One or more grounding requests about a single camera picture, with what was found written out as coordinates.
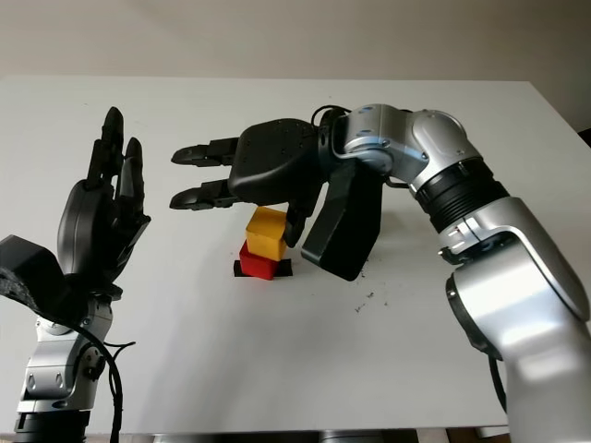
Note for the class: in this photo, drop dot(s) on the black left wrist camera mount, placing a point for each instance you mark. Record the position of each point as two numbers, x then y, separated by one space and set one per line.
32 272

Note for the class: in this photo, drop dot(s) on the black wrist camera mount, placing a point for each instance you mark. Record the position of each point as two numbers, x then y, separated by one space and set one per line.
32 272
346 231

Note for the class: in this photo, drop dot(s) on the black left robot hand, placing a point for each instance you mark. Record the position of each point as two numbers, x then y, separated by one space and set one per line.
88 231

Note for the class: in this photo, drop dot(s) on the red block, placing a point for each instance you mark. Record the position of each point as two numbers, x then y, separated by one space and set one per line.
258 267

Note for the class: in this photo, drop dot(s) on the dark robot torso edge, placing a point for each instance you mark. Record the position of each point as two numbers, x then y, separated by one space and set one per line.
346 438

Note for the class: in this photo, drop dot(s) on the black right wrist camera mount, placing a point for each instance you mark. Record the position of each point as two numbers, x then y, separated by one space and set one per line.
346 231

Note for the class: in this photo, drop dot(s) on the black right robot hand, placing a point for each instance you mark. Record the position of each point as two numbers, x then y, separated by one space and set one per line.
277 161

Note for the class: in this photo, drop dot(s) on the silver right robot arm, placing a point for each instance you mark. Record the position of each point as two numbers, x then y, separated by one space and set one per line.
508 277

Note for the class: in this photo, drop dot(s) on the yellow block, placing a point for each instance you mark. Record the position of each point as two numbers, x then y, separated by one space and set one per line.
265 235

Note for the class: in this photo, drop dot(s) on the black tape strip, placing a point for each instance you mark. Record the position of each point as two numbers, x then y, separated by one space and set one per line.
284 269

